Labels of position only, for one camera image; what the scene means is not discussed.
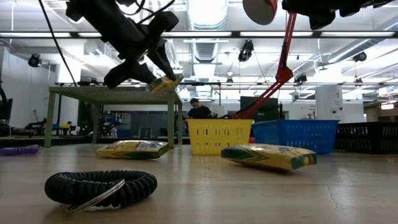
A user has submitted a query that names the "black ceiling spotlight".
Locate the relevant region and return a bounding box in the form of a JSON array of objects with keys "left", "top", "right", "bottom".
[
  {"left": 27, "top": 53, "right": 42, "bottom": 68},
  {"left": 237, "top": 39, "right": 255, "bottom": 62},
  {"left": 352, "top": 51, "right": 368, "bottom": 63},
  {"left": 293, "top": 72, "right": 308, "bottom": 85}
]

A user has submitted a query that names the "white cabinet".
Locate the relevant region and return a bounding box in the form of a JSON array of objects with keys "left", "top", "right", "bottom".
[{"left": 315, "top": 85, "right": 345, "bottom": 123}]

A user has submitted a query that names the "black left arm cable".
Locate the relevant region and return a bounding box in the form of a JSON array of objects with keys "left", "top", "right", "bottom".
[{"left": 37, "top": 0, "right": 78, "bottom": 87}]

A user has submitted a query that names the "overhead LED light bar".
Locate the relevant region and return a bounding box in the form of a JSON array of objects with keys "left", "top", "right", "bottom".
[{"left": 0, "top": 30, "right": 398, "bottom": 39}]

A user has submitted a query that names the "yellow plastic basket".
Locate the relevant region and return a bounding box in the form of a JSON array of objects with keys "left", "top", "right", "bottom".
[{"left": 186, "top": 119, "right": 255, "bottom": 156}]

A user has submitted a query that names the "red desk lamp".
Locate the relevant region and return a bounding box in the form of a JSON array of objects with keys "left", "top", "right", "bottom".
[{"left": 231, "top": 0, "right": 298, "bottom": 144}]

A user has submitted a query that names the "silver ventilation duct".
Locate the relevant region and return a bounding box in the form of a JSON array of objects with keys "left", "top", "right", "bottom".
[{"left": 185, "top": 0, "right": 229, "bottom": 99}]

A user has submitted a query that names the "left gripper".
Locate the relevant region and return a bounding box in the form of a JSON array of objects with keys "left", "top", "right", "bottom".
[{"left": 93, "top": 0, "right": 180, "bottom": 90}]

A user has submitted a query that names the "blue plastic basket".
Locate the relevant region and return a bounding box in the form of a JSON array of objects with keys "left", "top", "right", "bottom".
[{"left": 251, "top": 119, "right": 340, "bottom": 156}]

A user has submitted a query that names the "green perforated metal shelf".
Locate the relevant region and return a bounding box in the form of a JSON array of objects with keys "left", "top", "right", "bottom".
[{"left": 44, "top": 86, "right": 184, "bottom": 149}]

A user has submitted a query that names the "black coil wristband with ring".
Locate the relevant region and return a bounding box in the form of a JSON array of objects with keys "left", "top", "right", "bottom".
[{"left": 44, "top": 170, "right": 158, "bottom": 215}]

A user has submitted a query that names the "yellow crayon box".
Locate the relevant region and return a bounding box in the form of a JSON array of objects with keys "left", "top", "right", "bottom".
[
  {"left": 147, "top": 73, "right": 185, "bottom": 93},
  {"left": 96, "top": 140, "right": 170, "bottom": 161},
  {"left": 221, "top": 143, "right": 318, "bottom": 172}
]

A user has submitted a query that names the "black plastic basket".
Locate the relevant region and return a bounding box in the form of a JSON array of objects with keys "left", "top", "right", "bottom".
[{"left": 334, "top": 121, "right": 398, "bottom": 154}]

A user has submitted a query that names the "purple coil wristband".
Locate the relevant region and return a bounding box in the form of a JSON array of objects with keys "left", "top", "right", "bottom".
[{"left": 0, "top": 144, "right": 42, "bottom": 157}]

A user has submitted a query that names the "black background monitor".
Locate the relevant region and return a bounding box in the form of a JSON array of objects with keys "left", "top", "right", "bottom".
[{"left": 239, "top": 96, "right": 280, "bottom": 121}]

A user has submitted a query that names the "person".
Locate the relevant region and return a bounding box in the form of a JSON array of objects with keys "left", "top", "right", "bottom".
[{"left": 187, "top": 98, "right": 213, "bottom": 120}]

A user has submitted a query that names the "black aluminium table frame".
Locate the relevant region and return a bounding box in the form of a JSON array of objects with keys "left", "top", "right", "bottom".
[{"left": 0, "top": 135, "right": 192, "bottom": 149}]

